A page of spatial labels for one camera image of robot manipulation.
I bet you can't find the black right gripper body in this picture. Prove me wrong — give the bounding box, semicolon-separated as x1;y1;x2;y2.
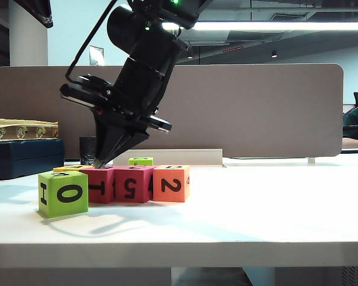
59;83;172;134

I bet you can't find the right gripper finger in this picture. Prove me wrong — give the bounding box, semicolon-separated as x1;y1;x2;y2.
100;127;150;168
93;114;121;168

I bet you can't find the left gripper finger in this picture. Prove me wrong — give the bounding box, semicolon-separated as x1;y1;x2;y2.
13;0;54;29

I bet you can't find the green block with letter U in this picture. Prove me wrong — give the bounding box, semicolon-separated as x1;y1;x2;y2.
128;157;154;167

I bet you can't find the pink block with number 5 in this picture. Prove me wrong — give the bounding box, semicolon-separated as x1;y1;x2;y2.
113;165;156;204

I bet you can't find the yellow block with letter Q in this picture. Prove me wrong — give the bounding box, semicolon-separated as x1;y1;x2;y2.
53;165;92;173

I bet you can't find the pink block with letter T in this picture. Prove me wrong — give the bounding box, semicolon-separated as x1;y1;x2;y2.
80;166;117;205

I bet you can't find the orange block with number 2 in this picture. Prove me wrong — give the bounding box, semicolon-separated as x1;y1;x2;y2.
152;164;191;203

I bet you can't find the green block with letter O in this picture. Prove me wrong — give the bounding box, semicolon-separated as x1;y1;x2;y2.
38;170;89;219

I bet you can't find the black mug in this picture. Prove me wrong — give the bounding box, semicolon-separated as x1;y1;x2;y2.
79;136;98;166

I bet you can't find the yellow patterned box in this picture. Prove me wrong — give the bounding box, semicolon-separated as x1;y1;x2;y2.
0;118;60;142

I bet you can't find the dark blue case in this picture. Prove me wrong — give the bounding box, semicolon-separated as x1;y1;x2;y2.
0;138;66;182

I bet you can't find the brown desk divider panel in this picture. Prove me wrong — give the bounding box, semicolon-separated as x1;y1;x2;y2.
0;64;344;163

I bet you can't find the long ceiling light strip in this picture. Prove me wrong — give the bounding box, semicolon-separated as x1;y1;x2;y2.
161;21;358;32

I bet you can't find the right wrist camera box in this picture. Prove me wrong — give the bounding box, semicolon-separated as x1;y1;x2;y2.
76;74;111;92

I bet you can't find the white cable tray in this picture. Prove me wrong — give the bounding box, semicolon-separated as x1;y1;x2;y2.
112;148;227;168

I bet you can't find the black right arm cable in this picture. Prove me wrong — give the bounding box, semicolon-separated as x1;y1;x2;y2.
64;0;117;86

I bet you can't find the paper wall sign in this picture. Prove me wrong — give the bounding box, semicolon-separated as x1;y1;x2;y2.
88;45;105;67

